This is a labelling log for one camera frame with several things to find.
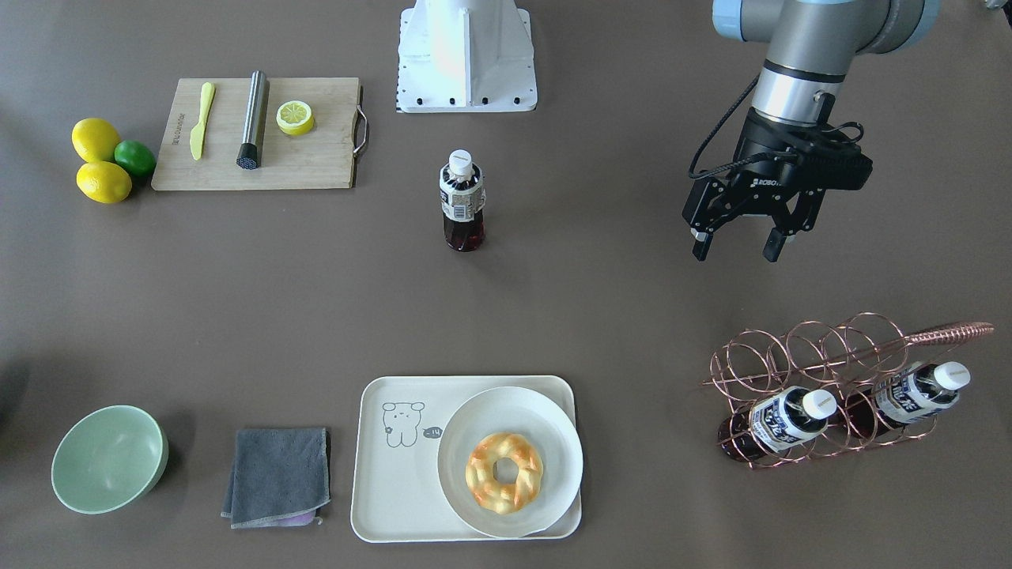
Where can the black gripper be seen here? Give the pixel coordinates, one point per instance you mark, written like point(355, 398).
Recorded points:
point(765, 152)

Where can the tea bottle carried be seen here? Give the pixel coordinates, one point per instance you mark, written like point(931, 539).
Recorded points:
point(462, 199)

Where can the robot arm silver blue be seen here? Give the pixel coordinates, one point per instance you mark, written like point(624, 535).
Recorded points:
point(811, 45)

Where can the tea bottle front rack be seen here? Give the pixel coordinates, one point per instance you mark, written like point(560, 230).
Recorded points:
point(773, 425)

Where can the tea bottle rack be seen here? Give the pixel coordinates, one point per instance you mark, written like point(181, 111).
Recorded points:
point(911, 395)
point(773, 425)

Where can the tea bottle back rack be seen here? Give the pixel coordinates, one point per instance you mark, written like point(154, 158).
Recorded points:
point(911, 395)

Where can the cream rabbit tray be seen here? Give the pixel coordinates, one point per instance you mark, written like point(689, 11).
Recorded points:
point(415, 435)

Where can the white round plate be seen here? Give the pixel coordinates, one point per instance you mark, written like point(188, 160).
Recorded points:
point(546, 425)

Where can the glazed twisted donut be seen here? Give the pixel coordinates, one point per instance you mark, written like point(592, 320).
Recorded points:
point(504, 473)

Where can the bamboo cutting board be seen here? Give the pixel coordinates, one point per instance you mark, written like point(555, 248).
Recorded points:
point(323, 159)

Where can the half lemon slice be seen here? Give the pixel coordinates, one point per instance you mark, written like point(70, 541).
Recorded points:
point(295, 117)

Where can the steel muddler black tip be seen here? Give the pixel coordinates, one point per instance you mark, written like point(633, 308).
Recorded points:
point(249, 154)

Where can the grey folded cloth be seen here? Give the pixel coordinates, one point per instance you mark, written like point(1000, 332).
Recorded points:
point(279, 477)

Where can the yellow plastic knife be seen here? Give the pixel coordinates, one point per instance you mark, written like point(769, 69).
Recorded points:
point(198, 131)

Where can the green lime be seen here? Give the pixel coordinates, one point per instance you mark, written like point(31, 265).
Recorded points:
point(135, 158)

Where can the yellow lemon near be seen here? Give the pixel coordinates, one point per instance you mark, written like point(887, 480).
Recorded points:
point(104, 182)

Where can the yellow lemon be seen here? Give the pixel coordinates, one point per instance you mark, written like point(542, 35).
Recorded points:
point(104, 182)
point(95, 140)

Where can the yellow lemon far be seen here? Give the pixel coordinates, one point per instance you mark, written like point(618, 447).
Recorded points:
point(95, 140)

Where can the mint green bowl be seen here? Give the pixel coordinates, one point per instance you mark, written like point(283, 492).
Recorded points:
point(109, 458)

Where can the copper wire bottle rack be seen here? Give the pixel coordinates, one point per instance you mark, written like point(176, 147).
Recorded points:
point(852, 360)

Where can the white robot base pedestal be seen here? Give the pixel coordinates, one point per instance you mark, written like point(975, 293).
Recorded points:
point(465, 57)

